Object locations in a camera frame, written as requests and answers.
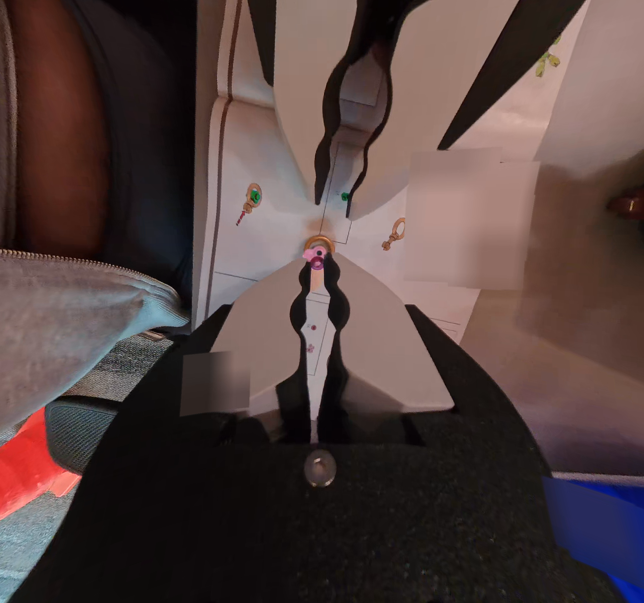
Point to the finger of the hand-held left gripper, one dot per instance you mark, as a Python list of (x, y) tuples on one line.
[(302, 59), (442, 84)]

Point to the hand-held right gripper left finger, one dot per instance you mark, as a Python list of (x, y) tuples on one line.
[(261, 321)]

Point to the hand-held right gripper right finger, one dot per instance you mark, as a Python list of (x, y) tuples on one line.
[(392, 351)]

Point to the small pink toy piece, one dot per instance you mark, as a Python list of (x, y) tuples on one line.
[(316, 260)]

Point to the white instruction booklet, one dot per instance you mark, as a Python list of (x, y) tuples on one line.
[(271, 210)]

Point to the person in grey jacket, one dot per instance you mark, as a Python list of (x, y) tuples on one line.
[(75, 311)]

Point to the black mesh chair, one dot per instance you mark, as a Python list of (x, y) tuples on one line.
[(80, 427)]

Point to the person's brown shirt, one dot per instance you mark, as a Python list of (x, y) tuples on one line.
[(60, 135)]

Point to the red plastic sheet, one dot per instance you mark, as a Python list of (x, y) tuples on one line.
[(30, 462)]

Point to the blue plastic box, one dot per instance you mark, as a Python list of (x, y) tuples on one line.
[(603, 522)]

